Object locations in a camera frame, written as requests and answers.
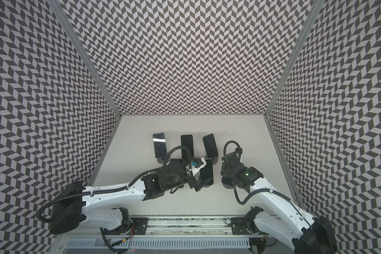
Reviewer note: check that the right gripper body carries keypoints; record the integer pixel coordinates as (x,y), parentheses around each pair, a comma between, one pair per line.
(227,170)

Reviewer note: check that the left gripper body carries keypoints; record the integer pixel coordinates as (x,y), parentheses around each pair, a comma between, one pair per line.
(184,179)

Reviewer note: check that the phone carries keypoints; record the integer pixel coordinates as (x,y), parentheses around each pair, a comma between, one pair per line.
(206,173)
(210,146)
(187,141)
(159,144)

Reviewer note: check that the grey stand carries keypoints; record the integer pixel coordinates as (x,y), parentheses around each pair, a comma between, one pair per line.
(229,183)
(161,159)
(214,159)

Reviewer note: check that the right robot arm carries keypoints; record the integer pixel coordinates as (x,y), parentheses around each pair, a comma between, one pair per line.
(293,226)

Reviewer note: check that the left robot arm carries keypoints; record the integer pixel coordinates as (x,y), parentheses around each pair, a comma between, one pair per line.
(105,207)

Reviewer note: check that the aluminium mounting rail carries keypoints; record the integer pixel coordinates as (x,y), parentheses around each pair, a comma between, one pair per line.
(188,226)

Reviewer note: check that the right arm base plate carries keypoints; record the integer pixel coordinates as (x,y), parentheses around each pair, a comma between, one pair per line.
(243,226)

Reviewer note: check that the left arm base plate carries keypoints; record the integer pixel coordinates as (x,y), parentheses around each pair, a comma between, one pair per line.
(136,226)

